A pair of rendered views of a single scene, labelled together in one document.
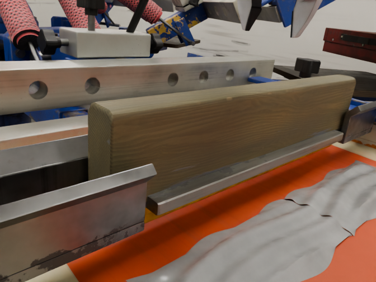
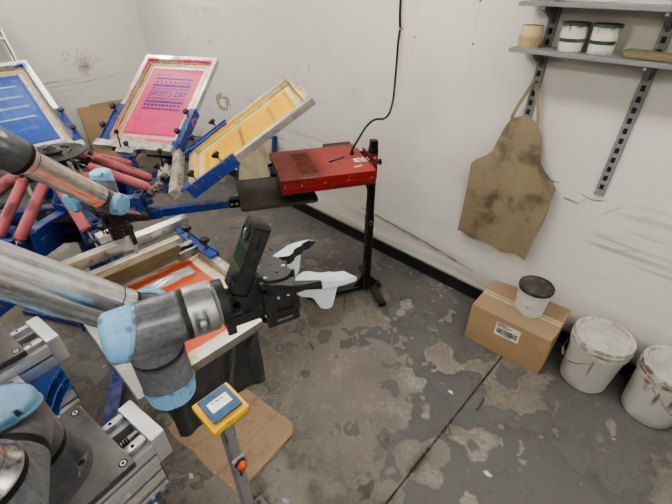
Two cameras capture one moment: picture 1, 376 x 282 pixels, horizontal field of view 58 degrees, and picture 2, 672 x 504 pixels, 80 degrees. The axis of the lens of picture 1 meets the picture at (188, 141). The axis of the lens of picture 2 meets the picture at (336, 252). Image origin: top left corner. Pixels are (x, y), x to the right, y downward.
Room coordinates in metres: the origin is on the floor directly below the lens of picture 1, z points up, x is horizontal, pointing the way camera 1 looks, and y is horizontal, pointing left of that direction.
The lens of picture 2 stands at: (-1.06, -0.88, 2.06)
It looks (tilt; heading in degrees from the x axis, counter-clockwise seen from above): 35 degrees down; 359
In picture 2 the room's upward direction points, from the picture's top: straight up
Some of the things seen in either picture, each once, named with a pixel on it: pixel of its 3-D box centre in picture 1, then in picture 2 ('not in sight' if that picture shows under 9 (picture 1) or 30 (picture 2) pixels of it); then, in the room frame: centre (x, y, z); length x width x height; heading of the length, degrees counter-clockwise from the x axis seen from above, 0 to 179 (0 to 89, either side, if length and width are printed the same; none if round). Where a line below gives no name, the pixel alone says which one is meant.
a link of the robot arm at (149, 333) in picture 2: not in sight; (147, 328); (-0.66, -0.62, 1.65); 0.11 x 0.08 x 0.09; 118
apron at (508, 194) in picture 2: not in sight; (511, 173); (1.17, -1.99, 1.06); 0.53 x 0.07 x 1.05; 45
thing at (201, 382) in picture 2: not in sight; (217, 376); (-0.03, -0.43, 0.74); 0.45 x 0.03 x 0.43; 135
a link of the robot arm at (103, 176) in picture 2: not in sight; (103, 184); (0.30, -0.05, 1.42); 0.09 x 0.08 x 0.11; 159
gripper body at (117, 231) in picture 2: not in sight; (116, 221); (0.30, -0.05, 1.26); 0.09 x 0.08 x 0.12; 136
